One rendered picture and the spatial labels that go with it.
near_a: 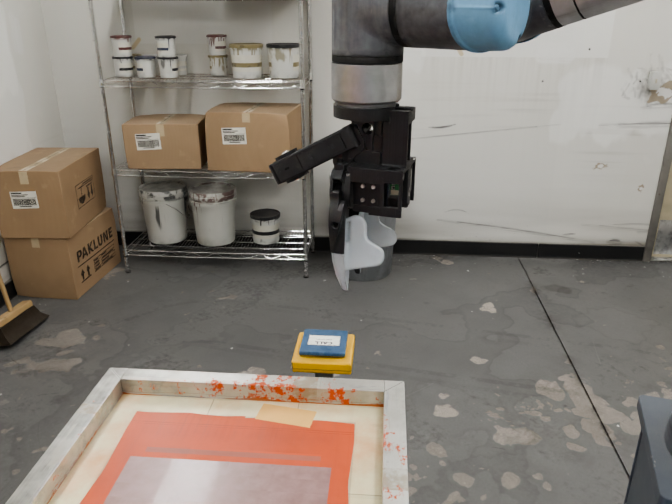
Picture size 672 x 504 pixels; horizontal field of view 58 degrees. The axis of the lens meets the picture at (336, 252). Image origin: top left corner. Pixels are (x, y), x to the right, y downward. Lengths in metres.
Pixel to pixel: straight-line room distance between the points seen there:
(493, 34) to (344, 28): 0.15
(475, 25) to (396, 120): 0.13
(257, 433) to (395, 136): 0.66
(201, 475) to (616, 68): 3.74
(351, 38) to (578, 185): 3.85
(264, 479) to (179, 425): 0.22
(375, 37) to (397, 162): 0.13
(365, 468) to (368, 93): 0.64
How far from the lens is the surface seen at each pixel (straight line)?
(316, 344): 1.35
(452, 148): 4.19
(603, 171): 4.44
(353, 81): 0.64
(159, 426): 1.19
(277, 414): 1.17
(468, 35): 0.58
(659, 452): 0.80
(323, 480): 1.04
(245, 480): 1.05
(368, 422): 1.15
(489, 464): 2.58
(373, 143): 0.67
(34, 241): 3.98
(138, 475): 1.09
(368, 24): 0.63
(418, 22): 0.60
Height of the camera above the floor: 1.66
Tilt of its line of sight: 22 degrees down
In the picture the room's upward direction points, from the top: straight up
